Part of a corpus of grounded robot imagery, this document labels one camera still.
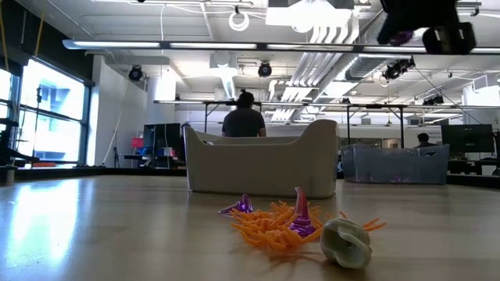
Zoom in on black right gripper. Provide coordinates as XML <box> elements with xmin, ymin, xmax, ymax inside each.
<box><xmin>377</xmin><ymin>0</ymin><xmax>477</xmax><ymax>55</ymax></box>

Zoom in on dark translucent plastic bin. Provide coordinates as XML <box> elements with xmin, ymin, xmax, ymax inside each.
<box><xmin>339</xmin><ymin>143</ymin><xmax>450</xmax><ymax>185</ymax></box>

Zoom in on white plastic bin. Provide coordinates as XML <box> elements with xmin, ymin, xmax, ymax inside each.
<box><xmin>184</xmin><ymin>119</ymin><xmax>340</xmax><ymax>199</ymax></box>

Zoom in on person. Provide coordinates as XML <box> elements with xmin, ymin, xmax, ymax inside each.
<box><xmin>413</xmin><ymin>132</ymin><xmax>439</xmax><ymax>149</ymax></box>
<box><xmin>221</xmin><ymin>89</ymin><xmax>267</xmax><ymax>138</ymax></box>

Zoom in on black computer monitor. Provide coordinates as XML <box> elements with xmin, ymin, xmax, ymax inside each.
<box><xmin>441</xmin><ymin>124</ymin><xmax>495</xmax><ymax>155</ymax></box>
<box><xmin>143</xmin><ymin>123</ymin><xmax>183</xmax><ymax>158</ymax></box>

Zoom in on dark background desk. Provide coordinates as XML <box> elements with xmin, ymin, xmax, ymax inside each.
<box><xmin>448</xmin><ymin>158</ymin><xmax>500</xmax><ymax>176</ymax></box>

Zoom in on black overhead crossbar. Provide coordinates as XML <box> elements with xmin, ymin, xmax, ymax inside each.
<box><xmin>62</xmin><ymin>38</ymin><xmax>500</xmax><ymax>55</ymax></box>

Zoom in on orange plastic spider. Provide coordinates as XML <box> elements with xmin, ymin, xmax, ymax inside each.
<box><xmin>269</xmin><ymin>200</ymin><xmax>325</xmax><ymax>219</ymax></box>
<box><xmin>229</xmin><ymin>208</ymin><xmax>294</xmax><ymax>235</ymax></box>
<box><xmin>234</xmin><ymin>218</ymin><xmax>325</xmax><ymax>255</ymax></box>
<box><xmin>361</xmin><ymin>217</ymin><xmax>388</xmax><ymax>234</ymax></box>

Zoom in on small pale plastic skull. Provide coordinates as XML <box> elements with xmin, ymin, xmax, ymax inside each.
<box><xmin>319</xmin><ymin>217</ymin><xmax>374</xmax><ymax>270</ymax></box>

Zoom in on white leaning pole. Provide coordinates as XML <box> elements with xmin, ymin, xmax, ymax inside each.
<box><xmin>102</xmin><ymin>112</ymin><xmax>123</xmax><ymax>165</ymax></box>

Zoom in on black chair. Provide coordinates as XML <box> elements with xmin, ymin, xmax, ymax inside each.
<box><xmin>0</xmin><ymin>116</ymin><xmax>40</xmax><ymax>168</ymax></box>

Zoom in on black frame background table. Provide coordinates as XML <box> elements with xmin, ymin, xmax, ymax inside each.
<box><xmin>345</xmin><ymin>103</ymin><xmax>408</xmax><ymax>150</ymax></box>
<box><xmin>202</xmin><ymin>100</ymin><xmax>263</xmax><ymax>137</ymax></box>

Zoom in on white cable ring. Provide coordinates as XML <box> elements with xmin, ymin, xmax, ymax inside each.
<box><xmin>228</xmin><ymin>10</ymin><xmax>251</xmax><ymax>33</ymax></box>

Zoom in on black aluminium table frame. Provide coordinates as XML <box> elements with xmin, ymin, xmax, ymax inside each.
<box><xmin>0</xmin><ymin>165</ymin><xmax>500</xmax><ymax>188</ymax></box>

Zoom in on yellow hanging strap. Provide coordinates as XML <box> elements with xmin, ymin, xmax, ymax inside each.
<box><xmin>34</xmin><ymin>13</ymin><xmax>45</xmax><ymax>58</ymax></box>

